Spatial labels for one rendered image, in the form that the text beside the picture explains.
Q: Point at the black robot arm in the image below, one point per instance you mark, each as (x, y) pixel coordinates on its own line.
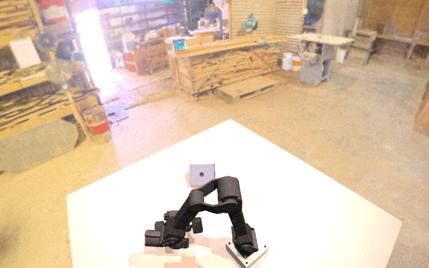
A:
(229, 202)

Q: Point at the light grey sloped panel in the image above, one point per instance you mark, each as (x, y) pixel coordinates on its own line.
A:
(199, 174)

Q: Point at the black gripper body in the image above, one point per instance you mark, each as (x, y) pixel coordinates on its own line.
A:
(196, 225)

